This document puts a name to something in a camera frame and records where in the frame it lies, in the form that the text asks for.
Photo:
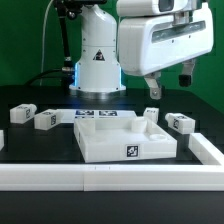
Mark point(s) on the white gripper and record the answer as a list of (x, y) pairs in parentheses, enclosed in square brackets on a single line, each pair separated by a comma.
[(151, 43)]

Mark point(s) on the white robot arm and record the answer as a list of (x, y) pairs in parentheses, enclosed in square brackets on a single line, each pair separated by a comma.
[(98, 72)]

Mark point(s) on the white U-shaped obstacle fence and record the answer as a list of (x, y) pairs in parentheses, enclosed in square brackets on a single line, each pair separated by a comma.
[(44, 177)]

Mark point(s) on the white sheet with AprilTags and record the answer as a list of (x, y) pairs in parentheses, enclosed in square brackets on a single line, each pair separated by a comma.
[(69, 115)]

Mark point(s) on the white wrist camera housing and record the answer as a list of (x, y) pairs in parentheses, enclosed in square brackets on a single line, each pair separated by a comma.
[(138, 8)]

